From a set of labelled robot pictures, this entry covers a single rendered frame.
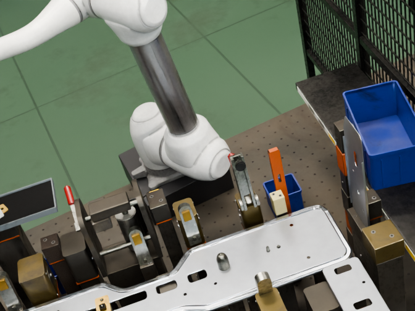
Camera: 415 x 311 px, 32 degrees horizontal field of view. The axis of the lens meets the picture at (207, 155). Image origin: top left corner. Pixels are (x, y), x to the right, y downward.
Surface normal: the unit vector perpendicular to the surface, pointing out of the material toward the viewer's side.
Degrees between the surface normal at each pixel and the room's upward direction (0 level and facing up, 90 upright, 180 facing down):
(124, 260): 0
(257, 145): 0
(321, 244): 0
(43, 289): 90
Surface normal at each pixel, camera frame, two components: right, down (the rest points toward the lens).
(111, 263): -0.21, -0.75
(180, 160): -0.56, 0.66
